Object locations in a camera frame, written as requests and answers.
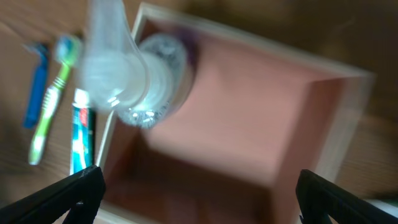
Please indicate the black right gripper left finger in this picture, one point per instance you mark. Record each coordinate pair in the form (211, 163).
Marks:
(78, 196)

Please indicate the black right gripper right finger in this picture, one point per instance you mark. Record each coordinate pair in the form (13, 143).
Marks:
(323, 202)

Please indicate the blue disposable razor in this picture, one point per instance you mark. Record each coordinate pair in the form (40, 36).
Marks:
(39, 80)

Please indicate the clear spray bottle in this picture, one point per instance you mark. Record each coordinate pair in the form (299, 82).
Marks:
(142, 83)

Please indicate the green white toothbrush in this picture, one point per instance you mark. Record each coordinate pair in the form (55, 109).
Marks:
(67, 53)

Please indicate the teal white toothpaste tube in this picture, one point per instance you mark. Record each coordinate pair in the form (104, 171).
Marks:
(83, 132)

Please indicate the white box with pink interior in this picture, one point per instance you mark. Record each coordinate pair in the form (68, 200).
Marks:
(257, 114)

